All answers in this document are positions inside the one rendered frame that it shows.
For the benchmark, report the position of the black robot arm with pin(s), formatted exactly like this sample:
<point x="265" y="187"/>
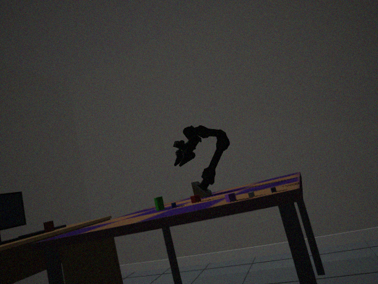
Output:
<point x="192" y="134"/>

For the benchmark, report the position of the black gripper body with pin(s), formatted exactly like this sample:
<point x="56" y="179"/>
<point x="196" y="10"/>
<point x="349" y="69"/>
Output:
<point x="188" y="150"/>

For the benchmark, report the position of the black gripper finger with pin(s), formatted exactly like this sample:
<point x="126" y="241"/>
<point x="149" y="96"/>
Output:
<point x="185" y="159"/>
<point x="178" y="159"/>

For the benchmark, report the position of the green block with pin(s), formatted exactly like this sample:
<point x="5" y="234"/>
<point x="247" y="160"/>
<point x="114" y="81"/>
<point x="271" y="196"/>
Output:
<point x="159" y="207"/>
<point x="158" y="200"/>

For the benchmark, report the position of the red block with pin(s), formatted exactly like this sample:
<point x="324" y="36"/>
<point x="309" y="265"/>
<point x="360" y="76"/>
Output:
<point x="195" y="198"/>

